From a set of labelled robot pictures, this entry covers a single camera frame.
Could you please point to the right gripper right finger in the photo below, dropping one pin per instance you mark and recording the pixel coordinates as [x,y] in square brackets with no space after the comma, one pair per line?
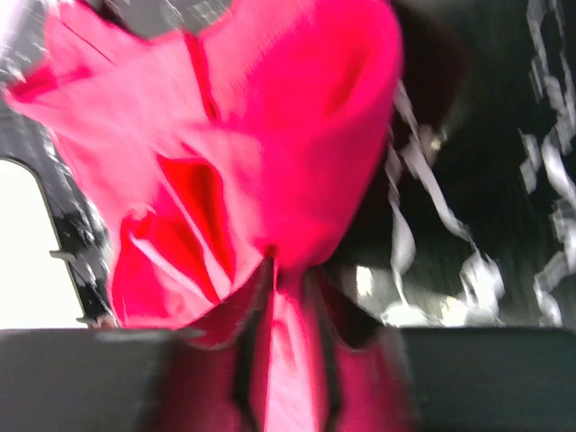
[364,363]

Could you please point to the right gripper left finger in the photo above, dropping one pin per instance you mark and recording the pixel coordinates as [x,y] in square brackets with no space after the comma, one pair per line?
[216,368]

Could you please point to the magenta t shirt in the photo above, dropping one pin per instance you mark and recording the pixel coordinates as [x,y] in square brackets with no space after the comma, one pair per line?
[206,154]

